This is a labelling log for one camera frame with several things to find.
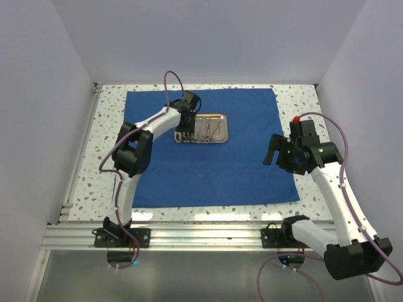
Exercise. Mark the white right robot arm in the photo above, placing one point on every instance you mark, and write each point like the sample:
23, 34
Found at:
355, 249

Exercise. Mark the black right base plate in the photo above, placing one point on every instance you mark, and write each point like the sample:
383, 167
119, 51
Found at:
275, 238

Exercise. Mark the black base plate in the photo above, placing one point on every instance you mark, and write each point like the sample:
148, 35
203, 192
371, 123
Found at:
275, 238
103, 239

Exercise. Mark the aluminium front rail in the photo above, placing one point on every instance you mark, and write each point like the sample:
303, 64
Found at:
231, 236

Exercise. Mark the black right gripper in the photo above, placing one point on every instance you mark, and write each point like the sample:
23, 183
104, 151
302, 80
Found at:
280, 143

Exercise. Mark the stainless steel instrument tray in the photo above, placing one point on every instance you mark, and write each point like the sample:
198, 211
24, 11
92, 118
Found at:
210, 128

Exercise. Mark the aluminium rail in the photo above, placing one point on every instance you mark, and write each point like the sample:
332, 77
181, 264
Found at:
231, 236
67, 203

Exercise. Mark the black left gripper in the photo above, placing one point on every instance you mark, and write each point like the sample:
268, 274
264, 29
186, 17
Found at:
189, 128

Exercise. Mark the aluminium left side rail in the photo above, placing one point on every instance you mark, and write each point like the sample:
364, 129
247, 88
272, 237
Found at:
67, 203

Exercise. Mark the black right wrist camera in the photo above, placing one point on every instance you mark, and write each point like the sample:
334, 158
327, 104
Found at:
303, 132

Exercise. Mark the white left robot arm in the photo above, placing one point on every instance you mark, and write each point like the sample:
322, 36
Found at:
131, 155

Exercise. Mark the blue surgical cloth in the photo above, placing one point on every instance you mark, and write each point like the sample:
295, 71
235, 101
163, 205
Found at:
225, 174

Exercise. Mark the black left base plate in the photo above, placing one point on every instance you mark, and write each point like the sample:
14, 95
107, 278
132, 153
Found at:
103, 239

